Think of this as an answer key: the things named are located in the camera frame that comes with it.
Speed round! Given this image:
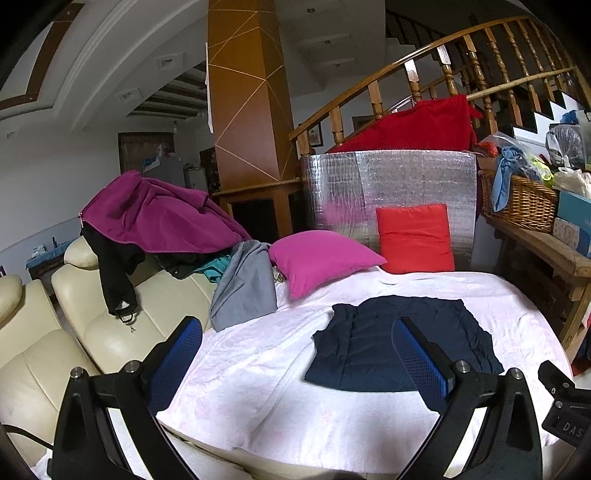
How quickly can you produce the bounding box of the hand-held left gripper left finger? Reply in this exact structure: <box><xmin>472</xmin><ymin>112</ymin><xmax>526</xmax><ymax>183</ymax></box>
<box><xmin>46</xmin><ymin>316</ymin><xmax>204</xmax><ymax>480</ymax></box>

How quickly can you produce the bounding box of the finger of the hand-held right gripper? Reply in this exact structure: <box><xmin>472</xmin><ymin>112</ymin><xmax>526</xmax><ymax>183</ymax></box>
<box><xmin>538</xmin><ymin>360</ymin><xmax>578</xmax><ymax>402</ymax></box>

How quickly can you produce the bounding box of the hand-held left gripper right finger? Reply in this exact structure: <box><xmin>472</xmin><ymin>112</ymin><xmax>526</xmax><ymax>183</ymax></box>
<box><xmin>392</xmin><ymin>316</ymin><xmax>544</xmax><ymax>480</ymax></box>

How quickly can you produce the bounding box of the navy zip jacket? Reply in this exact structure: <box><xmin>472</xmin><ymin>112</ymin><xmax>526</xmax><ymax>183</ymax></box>
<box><xmin>304</xmin><ymin>295</ymin><xmax>505</xmax><ymax>393</ymax></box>

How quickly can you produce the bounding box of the cream leather sofa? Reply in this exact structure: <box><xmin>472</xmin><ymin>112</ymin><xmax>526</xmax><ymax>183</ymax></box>
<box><xmin>0</xmin><ymin>235</ymin><xmax>218</xmax><ymax>467</ymax></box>

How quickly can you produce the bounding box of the teal garment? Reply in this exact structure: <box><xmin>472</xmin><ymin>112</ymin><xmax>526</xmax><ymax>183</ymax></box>
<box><xmin>193</xmin><ymin>256</ymin><xmax>232</xmax><ymax>283</ymax></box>

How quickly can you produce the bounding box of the grey garment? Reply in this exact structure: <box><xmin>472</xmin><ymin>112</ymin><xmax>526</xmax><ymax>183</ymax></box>
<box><xmin>210</xmin><ymin>240</ymin><xmax>278</xmax><ymax>332</ymax></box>

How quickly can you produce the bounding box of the black garment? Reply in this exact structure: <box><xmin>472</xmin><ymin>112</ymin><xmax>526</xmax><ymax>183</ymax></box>
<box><xmin>82</xmin><ymin>224</ymin><xmax>139</xmax><ymax>321</ymax></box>

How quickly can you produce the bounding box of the red pillow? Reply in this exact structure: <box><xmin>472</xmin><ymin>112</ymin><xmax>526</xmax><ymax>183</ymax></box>
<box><xmin>375</xmin><ymin>204</ymin><xmax>455</xmax><ymax>275</ymax></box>

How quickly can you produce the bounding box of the white patterned box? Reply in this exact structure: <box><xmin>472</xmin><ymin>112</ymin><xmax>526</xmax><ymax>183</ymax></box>
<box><xmin>551</xmin><ymin>217</ymin><xmax>591</xmax><ymax>258</ymax></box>

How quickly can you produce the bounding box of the magenta pillow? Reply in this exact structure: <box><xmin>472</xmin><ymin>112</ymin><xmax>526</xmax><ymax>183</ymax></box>
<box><xmin>269</xmin><ymin>231</ymin><xmax>389</xmax><ymax>301</ymax></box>

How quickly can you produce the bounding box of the magenta fleece jacket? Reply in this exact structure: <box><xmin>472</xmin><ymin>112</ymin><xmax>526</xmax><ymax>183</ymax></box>
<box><xmin>81</xmin><ymin>170</ymin><xmax>252</xmax><ymax>256</ymax></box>

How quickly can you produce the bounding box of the teal cardboard box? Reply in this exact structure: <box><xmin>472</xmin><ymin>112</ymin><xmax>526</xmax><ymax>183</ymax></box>
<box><xmin>556</xmin><ymin>190</ymin><xmax>591</xmax><ymax>232</ymax></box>

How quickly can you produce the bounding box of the cluttered side table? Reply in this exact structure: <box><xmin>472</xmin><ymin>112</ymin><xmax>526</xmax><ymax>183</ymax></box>
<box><xmin>25</xmin><ymin>237</ymin><xmax>70</xmax><ymax>280</ymax></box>

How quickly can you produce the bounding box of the wicker basket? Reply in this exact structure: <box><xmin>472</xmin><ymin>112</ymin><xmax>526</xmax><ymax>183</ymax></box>
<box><xmin>480</xmin><ymin>170</ymin><xmax>558</xmax><ymax>234</ymax></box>

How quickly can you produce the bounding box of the silver foil insulation panel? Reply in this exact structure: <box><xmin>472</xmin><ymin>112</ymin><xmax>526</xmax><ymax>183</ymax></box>
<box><xmin>300</xmin><ymin>148</ymin><xmax>477</xmax><ymax>271</ymax></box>

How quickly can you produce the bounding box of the cream plastic bag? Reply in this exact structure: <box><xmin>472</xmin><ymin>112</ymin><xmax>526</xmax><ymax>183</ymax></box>
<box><xmin>553</xmin><ymin>167</ymin><xmax>591</xmax><ymax>197</ymax></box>

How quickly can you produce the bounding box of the blue cloth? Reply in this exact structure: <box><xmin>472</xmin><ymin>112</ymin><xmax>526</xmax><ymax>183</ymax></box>
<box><xmin>490</xmin><ymin>147</ymin><xmax>525</xmax><ymax>213</ymax></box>

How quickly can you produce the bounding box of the yellow green plastic item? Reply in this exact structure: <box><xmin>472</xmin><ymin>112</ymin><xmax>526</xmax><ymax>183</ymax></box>
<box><xmin>526</xmin><ymin>154</ymin><xmax>554</xmax><ymax>182</ymax></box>

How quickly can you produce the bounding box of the grey plastic bag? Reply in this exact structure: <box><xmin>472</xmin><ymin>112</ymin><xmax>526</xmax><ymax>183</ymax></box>
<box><xmin>546</xmin><ymin>124</ymin><xmax>587</xmax><ymax>164</ymax></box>

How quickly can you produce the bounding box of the red blanket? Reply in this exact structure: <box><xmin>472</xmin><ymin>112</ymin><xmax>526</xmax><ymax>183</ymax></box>
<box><xmin>325</xmin><ymin>95</ymin><xmax>483</xmax><ymax>153</ymax></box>

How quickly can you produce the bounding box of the orange wooden column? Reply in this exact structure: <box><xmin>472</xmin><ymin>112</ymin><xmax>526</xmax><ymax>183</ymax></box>
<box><xmin>205</xmin><ymin>0</ymin><xmax>305</xmax><ymax>241</ymax></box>

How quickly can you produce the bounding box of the black cable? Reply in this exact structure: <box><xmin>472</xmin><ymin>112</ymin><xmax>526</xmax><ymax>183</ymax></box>
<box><xmin>0</xmin><ymin>422</ymin><xmax>54</xmax><ymax>448</ymax></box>

